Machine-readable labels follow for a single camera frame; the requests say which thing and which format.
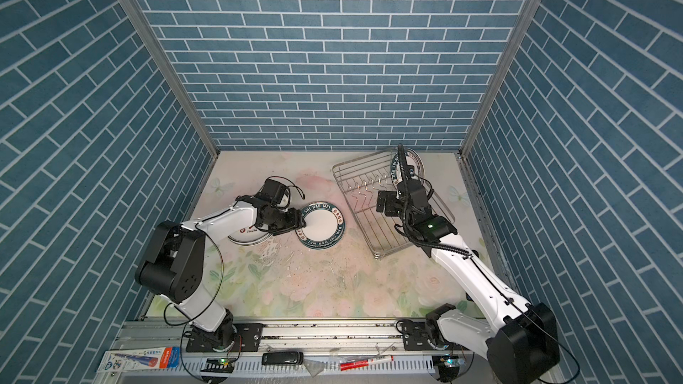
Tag white plate red characters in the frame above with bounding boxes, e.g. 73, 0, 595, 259
223, 195, 289, 246

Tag metal wire dish rack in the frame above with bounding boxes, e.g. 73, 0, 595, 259
333, 145, 467, 259

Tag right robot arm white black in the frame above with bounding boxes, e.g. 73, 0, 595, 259
376, 180, 560, 383

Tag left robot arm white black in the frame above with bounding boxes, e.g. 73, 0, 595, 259
135, 196, 306, 332

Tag black remote device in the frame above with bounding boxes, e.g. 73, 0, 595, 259
261, 351, 304, 366

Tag red marker pen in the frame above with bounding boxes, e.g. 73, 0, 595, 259
339, 356, 394, 372

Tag green led circuit board left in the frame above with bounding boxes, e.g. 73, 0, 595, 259
201, 358, 236, 374

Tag green led circuit board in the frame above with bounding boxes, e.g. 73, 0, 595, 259
201, 358, 236, 374
432, 355, 462, 383

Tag green led circuit board right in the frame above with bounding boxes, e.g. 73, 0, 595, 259
432, 355, 462, 383

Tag white red blue box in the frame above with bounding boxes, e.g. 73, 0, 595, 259
97, 346, 181, 373

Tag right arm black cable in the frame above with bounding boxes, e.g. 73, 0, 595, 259
396, 143, 582, 384

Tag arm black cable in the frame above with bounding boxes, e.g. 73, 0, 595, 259
162, 175, 306, 382
396, 143, 582, 384

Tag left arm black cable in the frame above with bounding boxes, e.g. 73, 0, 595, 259
162, 175, 306, 382

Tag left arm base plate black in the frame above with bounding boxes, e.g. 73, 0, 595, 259
183, 323, 264, 353

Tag aluminium mounting rail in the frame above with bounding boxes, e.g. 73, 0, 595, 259
112, 318, 475, 354

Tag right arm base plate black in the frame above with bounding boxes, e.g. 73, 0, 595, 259
394, 319, 467, 351

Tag white slotted cable duct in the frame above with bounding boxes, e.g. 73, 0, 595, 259
185, 356, 435, 378

